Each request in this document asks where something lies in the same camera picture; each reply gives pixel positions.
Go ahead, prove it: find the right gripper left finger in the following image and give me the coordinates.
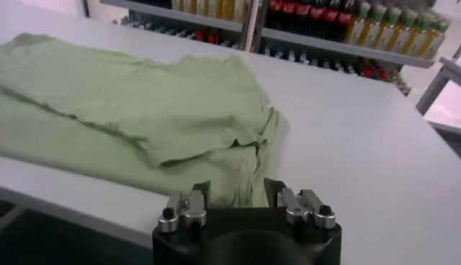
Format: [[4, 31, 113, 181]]
[[157, 180, 212, 233]]

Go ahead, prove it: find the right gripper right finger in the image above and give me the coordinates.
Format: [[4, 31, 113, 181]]
[[264, 177, 336, 230]]

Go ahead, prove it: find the light green t-shirt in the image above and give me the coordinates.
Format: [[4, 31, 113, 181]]
[[0, 32, 290, 210]]

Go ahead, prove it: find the white side table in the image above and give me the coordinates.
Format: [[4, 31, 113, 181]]
[[416, 45, 461, 136]]

